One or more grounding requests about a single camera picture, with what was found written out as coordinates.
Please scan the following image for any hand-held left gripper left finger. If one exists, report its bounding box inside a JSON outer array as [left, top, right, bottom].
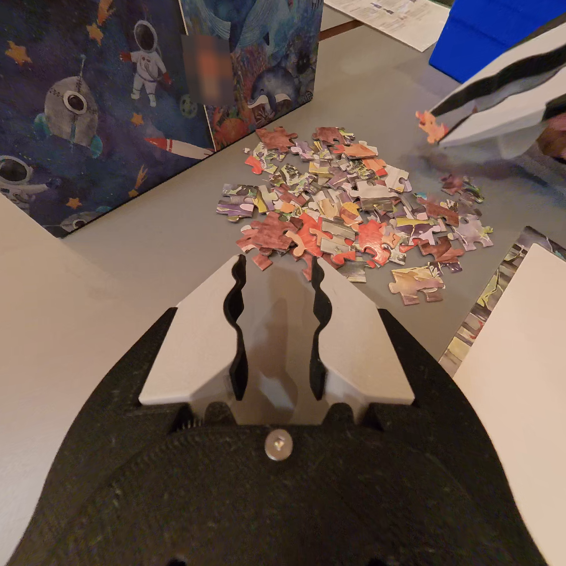
[[139, 254, 248, 413]]

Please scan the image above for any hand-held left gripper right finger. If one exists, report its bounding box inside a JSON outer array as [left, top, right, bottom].
[[309, 256, 416, 415]]

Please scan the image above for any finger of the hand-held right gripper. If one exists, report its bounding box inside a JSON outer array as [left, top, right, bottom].
[[430, 22, 566, 119], [436, 74, 566, 161]]

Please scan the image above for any pale orange jigsaw piece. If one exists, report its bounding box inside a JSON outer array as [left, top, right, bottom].
[[415, 110, 450, 145]]

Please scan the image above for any pile of jigsaw puzzle pieces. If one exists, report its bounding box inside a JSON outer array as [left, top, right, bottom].
[[215, 126, 494, 307]]

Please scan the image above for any jigsaw puzzle frame board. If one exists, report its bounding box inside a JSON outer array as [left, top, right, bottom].
[[438, 226, 566, 566]]

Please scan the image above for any blue plastic bin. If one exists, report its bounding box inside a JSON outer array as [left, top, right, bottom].
[[427, 0, 566, 85]]

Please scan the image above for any printed paper sheet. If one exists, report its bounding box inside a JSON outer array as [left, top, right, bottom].
[[324, 0, 450, 53]]

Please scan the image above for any illustrated cardboard puzzle box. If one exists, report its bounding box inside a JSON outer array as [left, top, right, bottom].
[[0, 0, 325, 239]]

